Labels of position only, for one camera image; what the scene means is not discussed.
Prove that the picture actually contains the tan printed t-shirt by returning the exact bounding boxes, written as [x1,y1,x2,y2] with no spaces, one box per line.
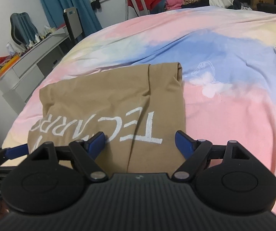
[27,63,185,174]

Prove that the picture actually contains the pink clothes pile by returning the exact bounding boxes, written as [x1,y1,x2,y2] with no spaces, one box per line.
[165,0,184,10]

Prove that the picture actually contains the white dresser desk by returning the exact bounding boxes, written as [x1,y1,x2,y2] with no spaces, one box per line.
[0,27,69,114]

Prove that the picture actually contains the clutter on desk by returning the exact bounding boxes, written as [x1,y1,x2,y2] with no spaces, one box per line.
[0,26,57,78]

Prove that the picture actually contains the pastel tie-dye bed sheet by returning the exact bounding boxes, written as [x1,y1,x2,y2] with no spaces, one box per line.
[1,3,276,223]

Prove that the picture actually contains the blue grey office chair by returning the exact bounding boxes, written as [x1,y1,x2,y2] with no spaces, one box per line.
[10,12,38,48]

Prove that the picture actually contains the blue curtain left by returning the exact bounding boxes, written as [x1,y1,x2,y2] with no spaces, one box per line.
[40,0,102,36]

